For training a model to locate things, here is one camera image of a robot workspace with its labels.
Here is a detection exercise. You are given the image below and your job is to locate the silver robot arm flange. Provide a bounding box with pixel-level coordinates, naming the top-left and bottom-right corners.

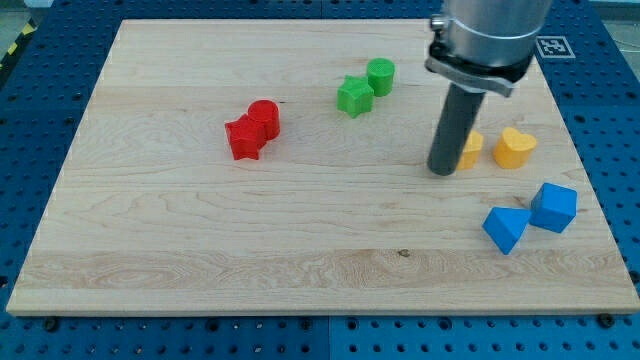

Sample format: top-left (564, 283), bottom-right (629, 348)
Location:
top-left (425, 0), bottom-right (551, 97)

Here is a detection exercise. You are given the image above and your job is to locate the blue triangle block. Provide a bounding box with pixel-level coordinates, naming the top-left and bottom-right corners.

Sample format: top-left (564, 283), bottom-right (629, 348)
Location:
top-left (482, 207), bottom-right (532, 255)

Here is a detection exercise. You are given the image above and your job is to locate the blue cube block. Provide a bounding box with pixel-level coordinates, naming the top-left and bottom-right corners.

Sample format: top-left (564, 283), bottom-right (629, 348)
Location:
top-left (529, 182), bottom-right (578, 233)

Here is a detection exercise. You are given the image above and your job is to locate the wooden board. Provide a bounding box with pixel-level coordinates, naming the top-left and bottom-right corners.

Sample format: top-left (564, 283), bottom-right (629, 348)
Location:
top-left (6, 19), bottom-right (639, 317)

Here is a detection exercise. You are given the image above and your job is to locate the red star block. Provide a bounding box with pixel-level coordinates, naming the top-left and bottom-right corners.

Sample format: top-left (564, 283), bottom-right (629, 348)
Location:
top-left (225, 114), bottom-right (267, 160)

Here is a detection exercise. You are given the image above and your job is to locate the red cylinder block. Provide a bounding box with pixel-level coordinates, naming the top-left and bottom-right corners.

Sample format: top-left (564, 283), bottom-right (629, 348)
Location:
top-left (247, 99), bottom-right (280, 141)

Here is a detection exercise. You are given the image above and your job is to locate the green star block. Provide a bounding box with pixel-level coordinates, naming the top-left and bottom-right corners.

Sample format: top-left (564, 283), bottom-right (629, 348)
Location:
top-left (336, 75), bottom-right (374, 118)

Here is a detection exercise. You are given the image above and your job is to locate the green cylinder block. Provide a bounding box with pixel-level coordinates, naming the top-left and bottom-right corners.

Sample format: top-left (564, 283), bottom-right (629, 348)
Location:
top-left (366, 58), bottom-right (395, 97)

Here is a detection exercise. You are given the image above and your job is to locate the yellow block behind rod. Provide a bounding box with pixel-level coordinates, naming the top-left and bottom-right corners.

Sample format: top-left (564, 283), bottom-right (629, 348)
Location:
top-left (456, 130), bottom-right (484, 170)

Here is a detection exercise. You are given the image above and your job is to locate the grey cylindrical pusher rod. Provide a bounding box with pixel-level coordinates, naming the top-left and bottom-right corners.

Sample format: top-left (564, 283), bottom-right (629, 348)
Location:
top-left (427, 83), bottom-right (485, 176)

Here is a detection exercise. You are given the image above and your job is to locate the yellow heart block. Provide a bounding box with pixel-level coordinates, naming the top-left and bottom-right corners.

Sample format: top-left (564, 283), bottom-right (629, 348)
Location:
top-left (492, 127), bottom-right (538, 169)

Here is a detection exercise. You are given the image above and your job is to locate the fiducial marker tag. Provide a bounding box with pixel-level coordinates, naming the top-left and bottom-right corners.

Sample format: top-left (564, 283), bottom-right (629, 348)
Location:
top-left (536, 35), bottom-right (575, 59)

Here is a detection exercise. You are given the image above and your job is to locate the black bolt lower left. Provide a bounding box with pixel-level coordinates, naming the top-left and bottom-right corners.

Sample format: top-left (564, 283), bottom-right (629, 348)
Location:
top-left (42, 317), bottom-right (60, 333)

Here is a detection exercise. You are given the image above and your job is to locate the black bolt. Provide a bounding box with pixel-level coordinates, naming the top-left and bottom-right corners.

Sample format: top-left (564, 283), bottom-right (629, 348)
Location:
top-left (42, 317), bottom-right (60, 333)
top-left (596, 313), bottom-right (616, 329)

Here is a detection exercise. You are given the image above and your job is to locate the black bolt lower right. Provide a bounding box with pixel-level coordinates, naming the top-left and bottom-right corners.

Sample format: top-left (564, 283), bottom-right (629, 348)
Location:
top-left (596, 313), bottom-right (616, 329)

